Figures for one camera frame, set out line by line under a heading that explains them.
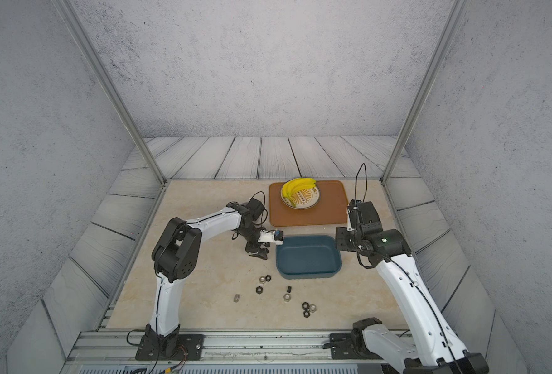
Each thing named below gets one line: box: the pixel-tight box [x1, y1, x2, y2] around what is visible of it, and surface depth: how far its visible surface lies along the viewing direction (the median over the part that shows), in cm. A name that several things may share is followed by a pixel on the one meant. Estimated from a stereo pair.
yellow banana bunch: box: [281, 177, 318, 208], surface depth 113 cm
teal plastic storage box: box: [276, 235, 343, 279], surface depth 95 cm
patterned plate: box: [279, 182, 322, 210], surface depth 114 cm
